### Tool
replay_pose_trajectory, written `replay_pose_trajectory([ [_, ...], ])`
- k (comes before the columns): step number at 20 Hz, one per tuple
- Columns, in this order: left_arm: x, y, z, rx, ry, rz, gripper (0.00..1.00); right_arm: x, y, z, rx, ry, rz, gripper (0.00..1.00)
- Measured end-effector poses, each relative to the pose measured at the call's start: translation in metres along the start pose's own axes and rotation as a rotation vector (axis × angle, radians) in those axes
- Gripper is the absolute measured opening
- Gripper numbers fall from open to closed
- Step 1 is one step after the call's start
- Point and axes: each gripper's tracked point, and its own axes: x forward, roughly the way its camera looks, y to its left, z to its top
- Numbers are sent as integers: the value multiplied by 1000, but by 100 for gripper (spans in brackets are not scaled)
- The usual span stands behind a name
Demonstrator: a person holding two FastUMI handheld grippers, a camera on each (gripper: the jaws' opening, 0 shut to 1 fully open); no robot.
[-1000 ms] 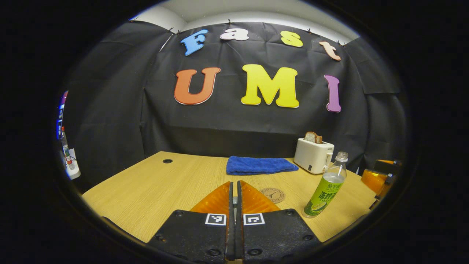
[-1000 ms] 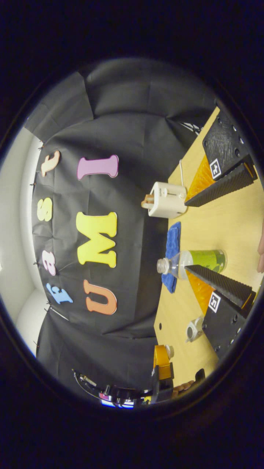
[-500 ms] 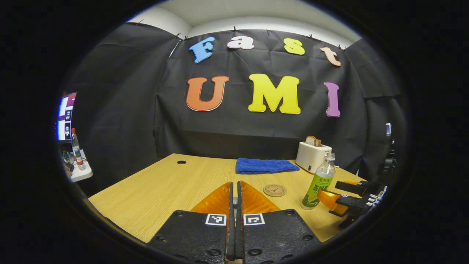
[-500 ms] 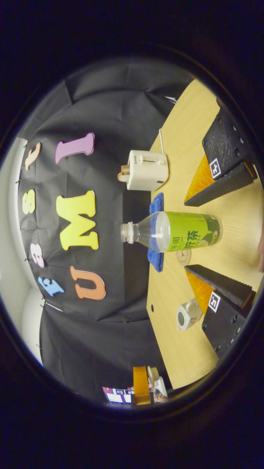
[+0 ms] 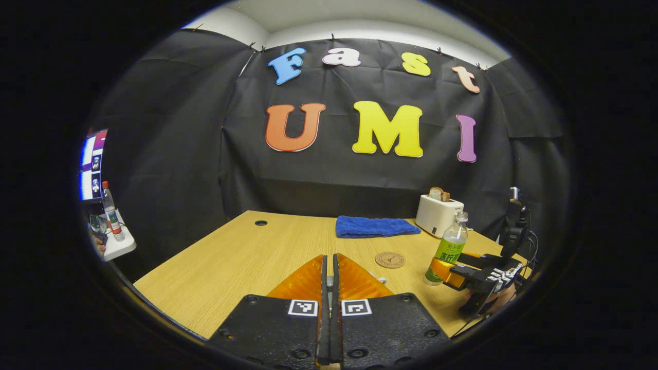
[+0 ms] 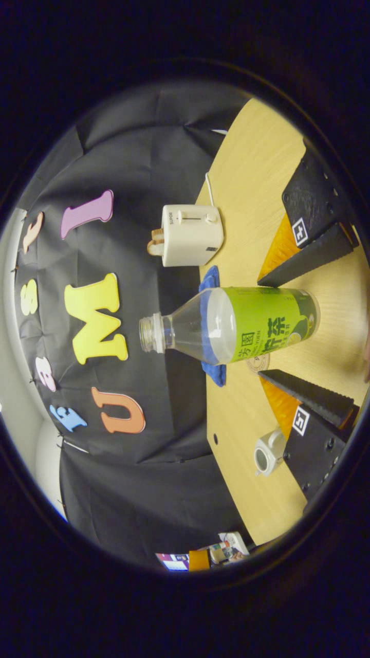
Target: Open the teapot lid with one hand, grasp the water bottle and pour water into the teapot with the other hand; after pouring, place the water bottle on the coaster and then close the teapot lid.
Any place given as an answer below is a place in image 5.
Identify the red cap plastic bottle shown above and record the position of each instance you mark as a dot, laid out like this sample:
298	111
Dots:
112	213

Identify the blue towel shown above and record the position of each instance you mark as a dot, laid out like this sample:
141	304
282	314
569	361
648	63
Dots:
375	227

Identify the green label water bottle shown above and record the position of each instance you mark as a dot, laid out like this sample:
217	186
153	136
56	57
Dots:
451	246

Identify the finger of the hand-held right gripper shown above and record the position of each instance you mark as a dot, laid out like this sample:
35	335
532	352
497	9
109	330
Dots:
483	262
468	280

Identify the black backdrop cloth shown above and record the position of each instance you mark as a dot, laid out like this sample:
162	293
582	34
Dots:
205	154

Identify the white toaster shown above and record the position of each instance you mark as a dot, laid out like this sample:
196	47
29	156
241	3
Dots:
437	216

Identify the computer monitor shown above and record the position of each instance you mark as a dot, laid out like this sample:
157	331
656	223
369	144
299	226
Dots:
92	164

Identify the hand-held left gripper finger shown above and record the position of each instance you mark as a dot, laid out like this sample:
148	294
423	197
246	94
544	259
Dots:
324	329
335	329

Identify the bread slice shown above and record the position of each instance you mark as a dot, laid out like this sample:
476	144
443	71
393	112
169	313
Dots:
438	194

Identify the round brown coaster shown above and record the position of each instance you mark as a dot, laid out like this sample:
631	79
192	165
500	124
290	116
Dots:
389	259

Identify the white side table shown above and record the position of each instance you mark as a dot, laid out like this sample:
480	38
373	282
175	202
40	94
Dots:
121	246

